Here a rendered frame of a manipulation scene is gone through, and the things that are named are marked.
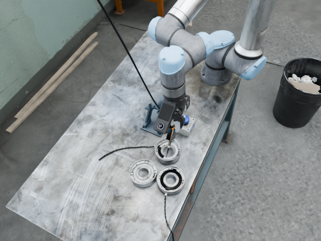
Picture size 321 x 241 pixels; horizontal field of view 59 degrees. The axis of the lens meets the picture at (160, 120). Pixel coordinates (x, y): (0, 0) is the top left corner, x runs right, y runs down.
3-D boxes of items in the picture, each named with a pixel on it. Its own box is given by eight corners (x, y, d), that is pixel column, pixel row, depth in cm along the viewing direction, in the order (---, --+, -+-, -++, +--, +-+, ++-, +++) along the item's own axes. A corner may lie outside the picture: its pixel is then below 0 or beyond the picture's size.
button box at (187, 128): (188, 137, 118) (189, 131, 114) (173, 131, 121) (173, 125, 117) (196, 123, 122) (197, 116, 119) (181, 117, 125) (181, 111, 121)
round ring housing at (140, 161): (126, 183, 108) (124, 179, 105) (137, 160, 114) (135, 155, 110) (152, 192, 105) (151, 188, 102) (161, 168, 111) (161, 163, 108)
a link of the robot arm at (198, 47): (189, 21, 88) (165, 38, 84) (218, 36, 83) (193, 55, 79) (189, 41, 95) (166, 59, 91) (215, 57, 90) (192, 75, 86)
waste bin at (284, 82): (309, 138, 205) (335, 100, 170) (262, 123, 215) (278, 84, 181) (317, 104, 222) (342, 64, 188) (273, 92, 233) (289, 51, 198)
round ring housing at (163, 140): (185, 148, 116) (185, 143, 112) (174, 169, 110) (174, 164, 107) (162, 139, 119) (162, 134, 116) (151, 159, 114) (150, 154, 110)
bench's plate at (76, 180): (145, 289, 89) (144, 288, 87) (7, 208, 108) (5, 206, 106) (252, 52, 149) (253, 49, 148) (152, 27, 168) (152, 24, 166)
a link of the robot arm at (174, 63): (193, 50, 78) (171, 67, 75) (192, 79, 87) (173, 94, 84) (173, 38, 81) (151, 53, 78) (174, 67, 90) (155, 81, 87)
